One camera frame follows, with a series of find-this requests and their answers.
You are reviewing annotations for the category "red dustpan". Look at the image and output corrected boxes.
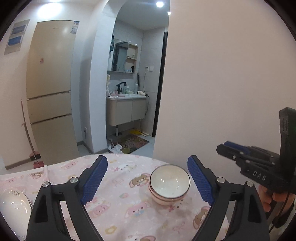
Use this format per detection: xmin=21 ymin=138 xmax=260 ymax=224
xmin=33 ymin=161 xmax=44 ymax=169

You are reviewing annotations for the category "bathroom vanity cabinet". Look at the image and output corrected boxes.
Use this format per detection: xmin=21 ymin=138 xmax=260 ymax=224
xmin=106 ymin=94 xmax=148 ymax=126

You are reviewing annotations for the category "beige three-door refrigerator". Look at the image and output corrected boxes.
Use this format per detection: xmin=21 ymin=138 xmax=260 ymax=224
xmin=26 ymin=20 xmax=79 ymax=165

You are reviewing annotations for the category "bathroom mirror cabinet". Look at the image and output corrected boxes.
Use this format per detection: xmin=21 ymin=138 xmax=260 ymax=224
xmin=110 ymin=39 xmax=138 ymax=73

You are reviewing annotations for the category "person's right hand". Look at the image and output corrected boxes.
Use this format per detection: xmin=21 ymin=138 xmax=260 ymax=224
xmin=258 ymin=185 xmax=295 ymax=215

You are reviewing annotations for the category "carrot bowl with rabbit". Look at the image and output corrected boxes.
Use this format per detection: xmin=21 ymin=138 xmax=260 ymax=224
xmin=149 ymin=184 xmax=187 ymax=206

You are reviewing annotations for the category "white hair dryer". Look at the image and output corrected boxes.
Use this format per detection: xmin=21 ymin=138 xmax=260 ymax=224
xmin=137 ymin=91 xmax=149 ymax=97

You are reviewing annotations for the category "large life white plate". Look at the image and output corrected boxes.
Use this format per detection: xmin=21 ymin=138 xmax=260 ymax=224
xmin=1 ymin=188 xmax=32 ymax=240

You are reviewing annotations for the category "colourful bathroom floor mat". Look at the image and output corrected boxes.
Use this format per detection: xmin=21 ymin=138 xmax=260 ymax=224
xmin=117 ymin=134 xmax=149 ymax=154

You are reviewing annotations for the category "white bowl black rim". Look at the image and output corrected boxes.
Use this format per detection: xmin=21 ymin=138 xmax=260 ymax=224
xmin=149 ymin=164 xmax=191 ymax=199

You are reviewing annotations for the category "black faucet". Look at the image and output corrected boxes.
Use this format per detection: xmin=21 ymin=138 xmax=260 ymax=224
xmin=116 ymin=82 xmax=127 ymax=94

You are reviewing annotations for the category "pink carrot pattern bowl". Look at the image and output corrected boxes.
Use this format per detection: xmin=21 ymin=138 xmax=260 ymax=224
xmin=152 ymin=196 xmax=184 ymax=206

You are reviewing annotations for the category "wall electrical panel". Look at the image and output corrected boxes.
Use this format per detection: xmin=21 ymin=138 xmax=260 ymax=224
xmin=4 ymin=19 xmax=30 ymax=55

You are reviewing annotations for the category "pink cartoon tablecloth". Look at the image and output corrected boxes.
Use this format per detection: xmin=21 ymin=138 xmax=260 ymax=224
xmin=1 ymin=154 xmax=210 ymax=240

